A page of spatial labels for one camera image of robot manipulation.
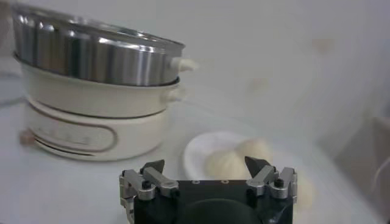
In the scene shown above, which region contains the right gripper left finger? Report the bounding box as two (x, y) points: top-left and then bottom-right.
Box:
(119, 159), (180, 201)

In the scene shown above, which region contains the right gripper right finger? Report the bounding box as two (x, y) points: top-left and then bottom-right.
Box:
(244, 156), (298, 200)

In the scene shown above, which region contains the white round plate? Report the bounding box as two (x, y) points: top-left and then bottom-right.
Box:
(182, 131), (305, 183)

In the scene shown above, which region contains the cream electric cooker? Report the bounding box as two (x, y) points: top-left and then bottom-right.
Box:
(14, 54), (187, 162)

